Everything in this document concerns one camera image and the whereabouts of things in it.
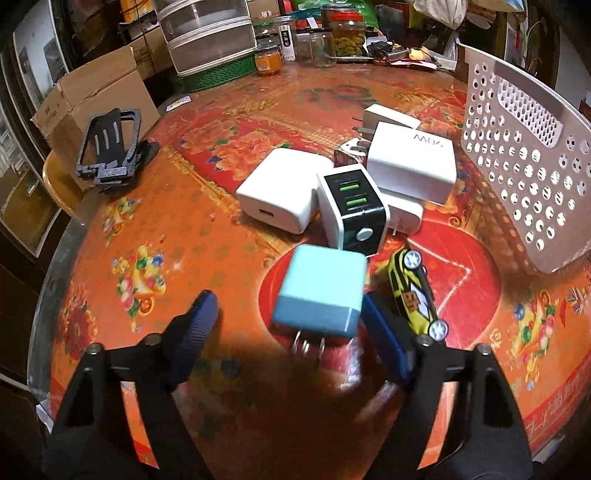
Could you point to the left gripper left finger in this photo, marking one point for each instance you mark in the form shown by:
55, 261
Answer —
91, 437

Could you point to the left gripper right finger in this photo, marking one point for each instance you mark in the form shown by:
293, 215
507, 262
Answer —
486, 437

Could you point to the light blue charger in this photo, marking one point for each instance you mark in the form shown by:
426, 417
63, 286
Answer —
320, 299

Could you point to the white 90W charger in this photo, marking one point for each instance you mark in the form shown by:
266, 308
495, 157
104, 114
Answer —
412, 163

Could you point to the white perforated plastic basket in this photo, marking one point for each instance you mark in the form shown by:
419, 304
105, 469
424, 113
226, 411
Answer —
533, 149

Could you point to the white square charger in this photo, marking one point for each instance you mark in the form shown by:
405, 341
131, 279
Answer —
283, 190

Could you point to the Hello Kitty charger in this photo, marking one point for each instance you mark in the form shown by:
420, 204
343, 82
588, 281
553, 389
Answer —
354, 151

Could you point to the yellow toy car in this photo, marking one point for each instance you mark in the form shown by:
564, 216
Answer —
413, 294

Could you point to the red floral tablecloth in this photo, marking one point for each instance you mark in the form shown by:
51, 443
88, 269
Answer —
263, 400

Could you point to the black and white dual-USB charger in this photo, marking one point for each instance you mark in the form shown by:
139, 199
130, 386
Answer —
354, 214

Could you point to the black phone stand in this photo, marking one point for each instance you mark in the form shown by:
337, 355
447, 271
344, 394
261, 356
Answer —
112, 154

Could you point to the small white charger behind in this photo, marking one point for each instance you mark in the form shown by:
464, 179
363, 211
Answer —
376, 114

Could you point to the cardboard box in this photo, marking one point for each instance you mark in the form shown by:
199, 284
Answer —
108, 82

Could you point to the jar with orange contents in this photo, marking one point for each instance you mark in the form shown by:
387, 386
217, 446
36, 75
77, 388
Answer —
268, 60

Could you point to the white drawer tower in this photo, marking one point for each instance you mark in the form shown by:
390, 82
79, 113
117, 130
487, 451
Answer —
203, 34

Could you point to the red-lid pickle jar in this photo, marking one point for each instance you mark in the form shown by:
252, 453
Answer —
349, 32

